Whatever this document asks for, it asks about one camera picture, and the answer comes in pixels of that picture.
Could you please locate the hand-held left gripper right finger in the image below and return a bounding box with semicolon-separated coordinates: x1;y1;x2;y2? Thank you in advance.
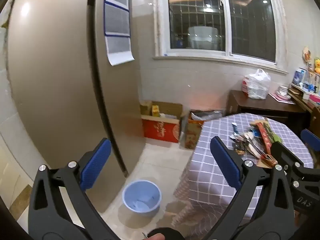
200;137;297;240

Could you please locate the red cardboard box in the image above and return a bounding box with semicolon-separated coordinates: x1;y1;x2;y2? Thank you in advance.
141;101;184;143

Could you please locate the purple checked tablecloth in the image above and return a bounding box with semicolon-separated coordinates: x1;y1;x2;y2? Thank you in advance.
187;113;314;218

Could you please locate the grey plastic liner bag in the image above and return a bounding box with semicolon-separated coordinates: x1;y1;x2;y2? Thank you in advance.
192;110;223;121

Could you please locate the light blue plastic bin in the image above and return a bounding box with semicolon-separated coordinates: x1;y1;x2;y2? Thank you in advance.
122;179;162;217

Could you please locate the blue packaging box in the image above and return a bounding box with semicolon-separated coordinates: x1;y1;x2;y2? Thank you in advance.
293;68;307;85

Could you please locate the pile of wrappers and papers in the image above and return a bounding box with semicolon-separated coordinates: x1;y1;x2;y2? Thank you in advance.
229;119;284;168

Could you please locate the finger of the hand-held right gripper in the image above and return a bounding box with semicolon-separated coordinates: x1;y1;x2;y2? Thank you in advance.
300;129;320;153
271;141;304;172

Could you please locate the white plastic bag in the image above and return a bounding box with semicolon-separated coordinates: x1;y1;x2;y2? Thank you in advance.
241;69;271;100

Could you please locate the white printed paper sheet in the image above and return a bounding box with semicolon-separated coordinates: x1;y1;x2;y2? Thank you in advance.
105;36;135;67

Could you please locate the brown printed cardboard box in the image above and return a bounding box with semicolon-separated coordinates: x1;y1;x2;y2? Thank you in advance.
184;109;223;149

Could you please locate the champagne two-door refrigerator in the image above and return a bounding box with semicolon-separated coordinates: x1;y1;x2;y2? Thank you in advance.
7;0;147;215

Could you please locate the small brown cardboard box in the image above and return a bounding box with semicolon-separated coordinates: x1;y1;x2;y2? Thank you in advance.
139;100;153;117

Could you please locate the white ceramic bowl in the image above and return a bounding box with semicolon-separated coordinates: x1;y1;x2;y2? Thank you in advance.
277;85;292;100

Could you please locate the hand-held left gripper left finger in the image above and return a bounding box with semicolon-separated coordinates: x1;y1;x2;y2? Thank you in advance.
28;138;118;240

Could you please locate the cartoon wall decoration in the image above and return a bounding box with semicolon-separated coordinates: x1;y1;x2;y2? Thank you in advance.
302;46;312;62

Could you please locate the white sliding window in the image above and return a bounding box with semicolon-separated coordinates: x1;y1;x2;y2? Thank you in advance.
152;0;289;75

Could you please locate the dark wooden sideboard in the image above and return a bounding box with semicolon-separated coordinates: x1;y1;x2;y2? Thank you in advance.
226;89;320;140

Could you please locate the white desk organizer shelf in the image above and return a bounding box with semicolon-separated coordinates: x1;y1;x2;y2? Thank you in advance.
289;82;320;101

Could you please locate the pink paper mat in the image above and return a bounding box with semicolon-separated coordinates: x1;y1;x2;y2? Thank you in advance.
269;92;295;103

